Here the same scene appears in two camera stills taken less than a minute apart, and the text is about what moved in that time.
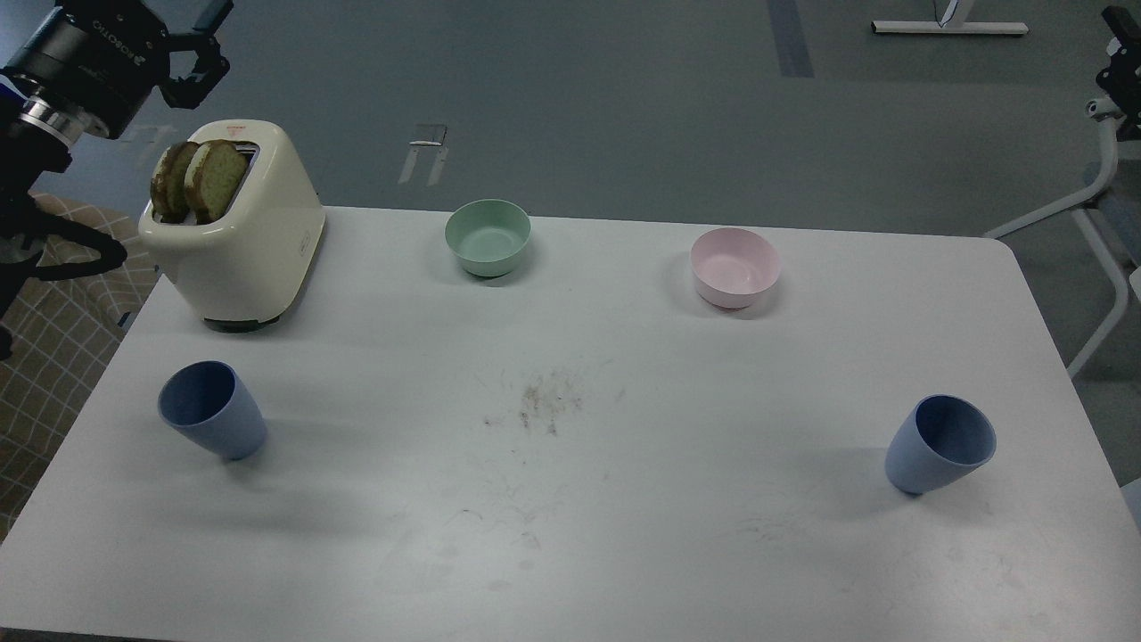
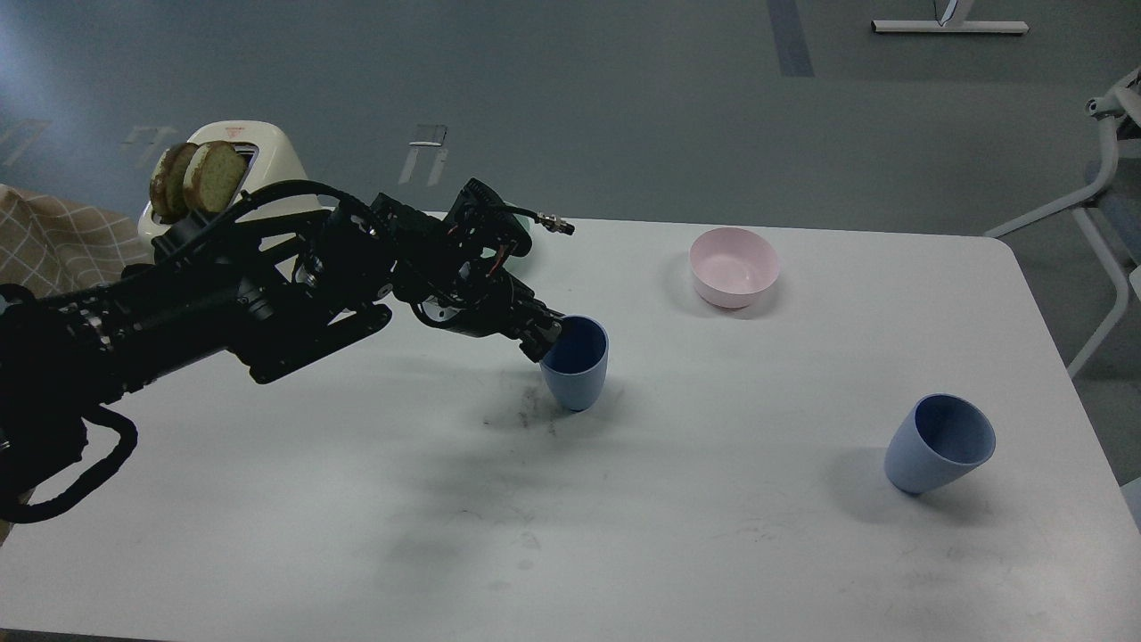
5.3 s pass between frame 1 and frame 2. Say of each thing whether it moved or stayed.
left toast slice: stayed
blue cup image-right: stayed
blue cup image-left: moved
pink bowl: stayed
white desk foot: stayed
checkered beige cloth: moved
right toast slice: stayed
